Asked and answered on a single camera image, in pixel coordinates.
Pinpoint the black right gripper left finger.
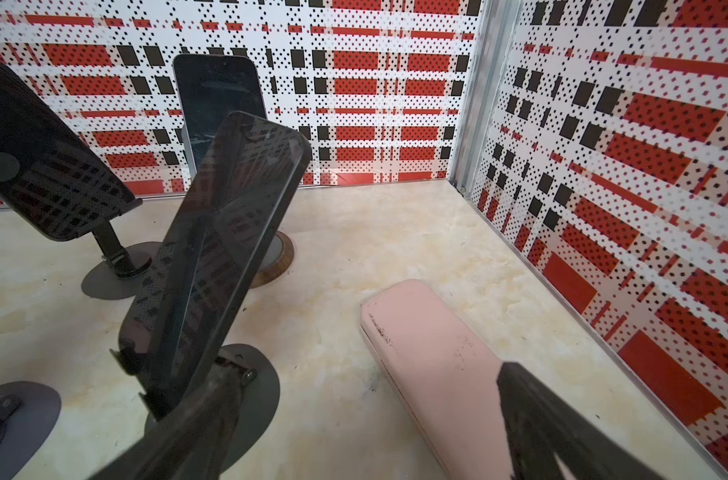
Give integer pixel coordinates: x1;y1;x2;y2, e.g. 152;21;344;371
92;361;249;480

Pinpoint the wooden base phone stand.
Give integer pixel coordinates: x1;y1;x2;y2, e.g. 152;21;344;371
250;231;295;289

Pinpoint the black smartphone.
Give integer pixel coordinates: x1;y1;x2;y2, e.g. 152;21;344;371
117;112;312;420

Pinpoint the pink glasses case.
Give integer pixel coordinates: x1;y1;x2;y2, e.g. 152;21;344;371
360;279;514;479

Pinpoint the grey stand far left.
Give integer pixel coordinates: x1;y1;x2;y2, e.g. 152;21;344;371
81;221;161;300

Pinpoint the dark phone at back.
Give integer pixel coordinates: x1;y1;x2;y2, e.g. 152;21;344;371
173;54;267;174

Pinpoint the grey stand base corner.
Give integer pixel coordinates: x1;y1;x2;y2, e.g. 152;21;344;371
0;381;62;479

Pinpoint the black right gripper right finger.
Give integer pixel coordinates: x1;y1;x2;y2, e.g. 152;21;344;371
497;362;661;479

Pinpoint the grey round phone stand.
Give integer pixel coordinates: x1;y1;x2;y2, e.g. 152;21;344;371
145;344;281;479

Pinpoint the black phone far left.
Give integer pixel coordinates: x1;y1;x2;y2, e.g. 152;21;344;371
0;62;141;242

